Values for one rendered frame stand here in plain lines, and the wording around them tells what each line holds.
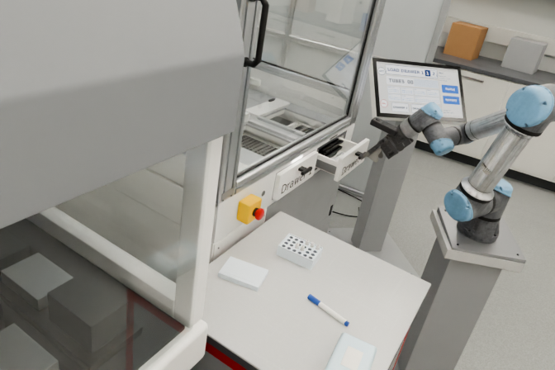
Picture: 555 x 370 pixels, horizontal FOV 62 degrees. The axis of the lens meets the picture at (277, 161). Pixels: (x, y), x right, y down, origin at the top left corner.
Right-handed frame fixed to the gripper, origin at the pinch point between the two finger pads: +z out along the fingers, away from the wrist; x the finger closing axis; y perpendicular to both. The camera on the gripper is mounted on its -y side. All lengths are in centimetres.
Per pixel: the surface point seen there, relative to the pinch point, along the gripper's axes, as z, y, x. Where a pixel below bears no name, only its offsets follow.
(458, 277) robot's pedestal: -5, 59, -10
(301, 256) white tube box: 6, 13, -64
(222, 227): 15, -9, -75
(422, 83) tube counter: -16, -11, 65
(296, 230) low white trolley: 14, 7, -48
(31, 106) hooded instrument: -53, -25, -147
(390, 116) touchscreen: -0.9, -6.9, 41.9
